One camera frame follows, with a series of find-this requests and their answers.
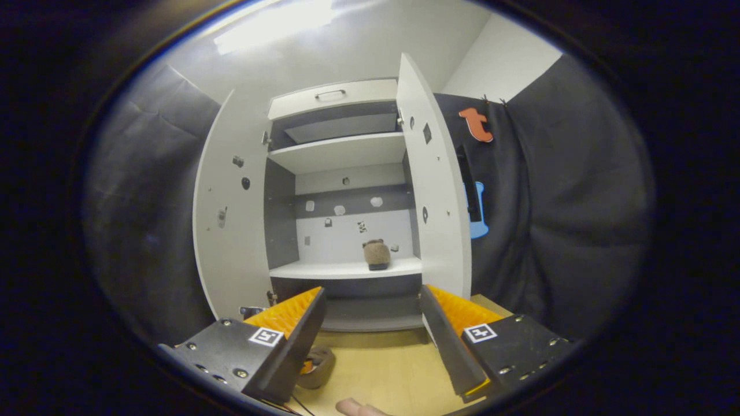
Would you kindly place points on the brown shoe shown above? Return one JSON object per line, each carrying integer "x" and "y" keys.
{"x": 324, "y": 370}
{"x": 377, "y": 254}

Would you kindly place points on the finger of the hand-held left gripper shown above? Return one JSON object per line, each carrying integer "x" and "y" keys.
{"x": 306, "y": 366}

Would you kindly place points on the white cabinet door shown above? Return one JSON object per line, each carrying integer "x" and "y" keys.
{"x": 442, "y": 231}
{"x": 231, "y": 260}

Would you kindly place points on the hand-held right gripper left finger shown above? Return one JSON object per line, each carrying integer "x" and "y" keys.
{"x": 300, "y": 346}

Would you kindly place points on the white shoe cabinet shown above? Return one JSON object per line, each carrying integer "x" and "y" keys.
{"x": 341, "y": 151}

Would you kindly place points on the black backdrop cloth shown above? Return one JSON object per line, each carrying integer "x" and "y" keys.
{"x": 578, "y": 202}

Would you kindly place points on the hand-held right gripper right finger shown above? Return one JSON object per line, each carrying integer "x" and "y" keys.
{"x": 448, "y": 346}

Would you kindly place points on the white cabinet drawer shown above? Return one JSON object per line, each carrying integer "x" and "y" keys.
{"x": 370, "y": 92}

